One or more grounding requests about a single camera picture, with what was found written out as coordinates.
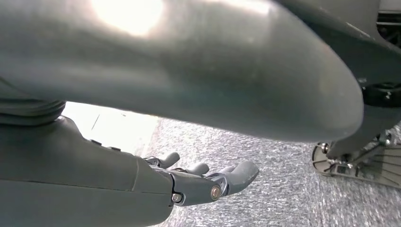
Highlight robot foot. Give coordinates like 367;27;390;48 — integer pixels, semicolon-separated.
312;123;401;189

